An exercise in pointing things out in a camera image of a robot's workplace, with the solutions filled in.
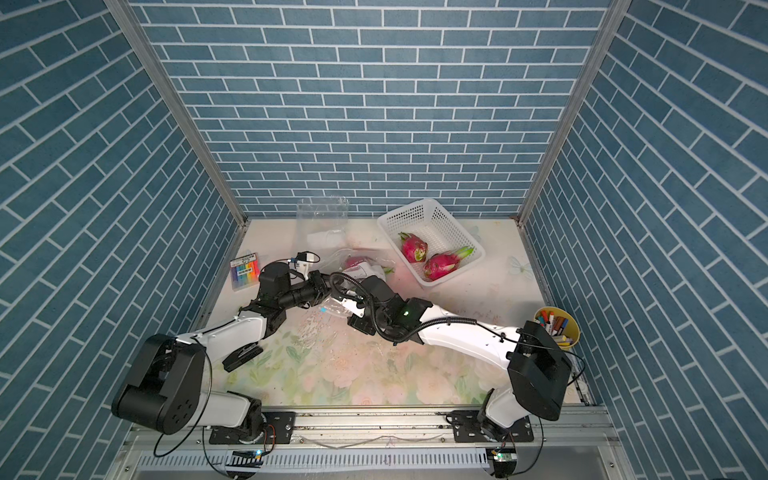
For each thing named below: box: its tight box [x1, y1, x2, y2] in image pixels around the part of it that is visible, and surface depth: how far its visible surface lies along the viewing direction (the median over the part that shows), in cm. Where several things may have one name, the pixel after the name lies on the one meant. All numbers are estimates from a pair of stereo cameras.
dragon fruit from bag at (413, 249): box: [398, 232, 428, 263], surface depth 102 cm
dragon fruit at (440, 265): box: [423, 247, 475, 281], surface depth 98 cm
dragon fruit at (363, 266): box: [342, 256, 394, 277], surface depth 95 cm
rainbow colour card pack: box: [230, 252, 261, 292], surface depth 106 cm
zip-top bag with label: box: [296, 196, 350, 274], surface depth 118 cm
